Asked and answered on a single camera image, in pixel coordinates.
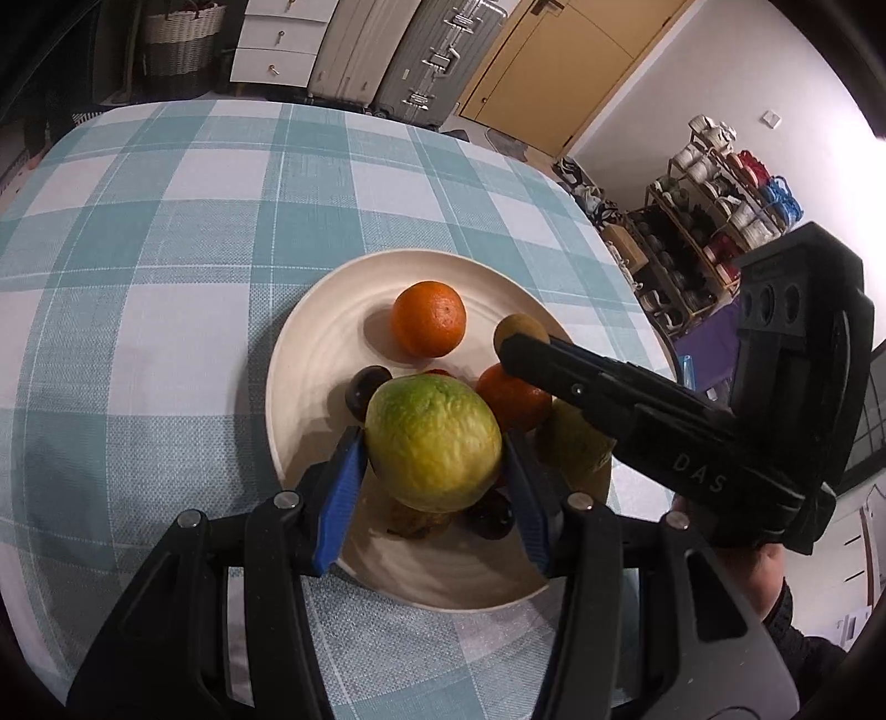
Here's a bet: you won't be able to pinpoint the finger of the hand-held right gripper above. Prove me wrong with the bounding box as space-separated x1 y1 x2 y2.
499 332 735 444

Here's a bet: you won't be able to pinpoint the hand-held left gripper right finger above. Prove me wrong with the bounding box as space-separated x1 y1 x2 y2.
501 436 799 720

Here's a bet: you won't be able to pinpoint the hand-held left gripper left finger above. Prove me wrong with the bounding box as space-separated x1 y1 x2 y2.
65 424 369 720

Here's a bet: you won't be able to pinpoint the dark plum bottom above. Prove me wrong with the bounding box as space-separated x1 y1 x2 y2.
462 488 517 541

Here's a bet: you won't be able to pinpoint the brown longan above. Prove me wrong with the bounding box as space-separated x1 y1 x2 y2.
386 495 454 539

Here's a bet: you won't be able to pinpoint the brown kiwi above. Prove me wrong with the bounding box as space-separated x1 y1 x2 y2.
493 313 551 361

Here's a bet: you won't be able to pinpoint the large green-yellow citrus fruit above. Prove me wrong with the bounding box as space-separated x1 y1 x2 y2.
364 374 503 513

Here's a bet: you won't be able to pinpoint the dark purple plum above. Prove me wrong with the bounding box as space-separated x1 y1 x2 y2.
344 366 392 422

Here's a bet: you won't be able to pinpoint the cream round plate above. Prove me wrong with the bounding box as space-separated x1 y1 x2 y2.
265 251 614 611

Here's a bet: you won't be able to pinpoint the large orange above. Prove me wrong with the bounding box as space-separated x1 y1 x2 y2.
391 280 467 359

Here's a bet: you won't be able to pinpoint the person's right forearm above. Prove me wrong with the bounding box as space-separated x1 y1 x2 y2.
751 543 856 700

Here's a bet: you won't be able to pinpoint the green-yellow pear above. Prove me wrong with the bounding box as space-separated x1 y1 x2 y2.
538 398 617 489

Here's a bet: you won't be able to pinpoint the small tangerine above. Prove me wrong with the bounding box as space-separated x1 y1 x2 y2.
475 362 555 434

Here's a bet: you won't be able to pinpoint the purple floor mat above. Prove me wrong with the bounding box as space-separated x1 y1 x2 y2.
671 297 741 399

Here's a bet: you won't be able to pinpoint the wooden shoe rack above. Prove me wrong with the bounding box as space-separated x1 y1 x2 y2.
599 117 807 340

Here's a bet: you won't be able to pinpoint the black white shoes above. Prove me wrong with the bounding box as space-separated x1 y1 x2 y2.
554 156 617 223

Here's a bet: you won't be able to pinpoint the grey door mat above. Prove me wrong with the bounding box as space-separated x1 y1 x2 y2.
485 128 530 160

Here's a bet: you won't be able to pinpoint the teal checkered tablecloth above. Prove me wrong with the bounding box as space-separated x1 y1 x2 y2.
0 100 683 720

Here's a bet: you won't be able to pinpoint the wooden door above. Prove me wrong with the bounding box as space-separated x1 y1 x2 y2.
457 0 697 157

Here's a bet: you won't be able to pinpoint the silver suitcase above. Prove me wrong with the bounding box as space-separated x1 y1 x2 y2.
370 0 520 132

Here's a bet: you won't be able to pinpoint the beige suitcase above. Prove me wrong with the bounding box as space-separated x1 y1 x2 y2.
306 0 423 112

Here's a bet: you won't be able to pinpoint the white drawer cabinet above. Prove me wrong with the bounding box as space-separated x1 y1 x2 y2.
230 0 340 88

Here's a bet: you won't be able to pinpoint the grey white wicker basket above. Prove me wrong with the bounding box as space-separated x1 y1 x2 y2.
142 3 228 98

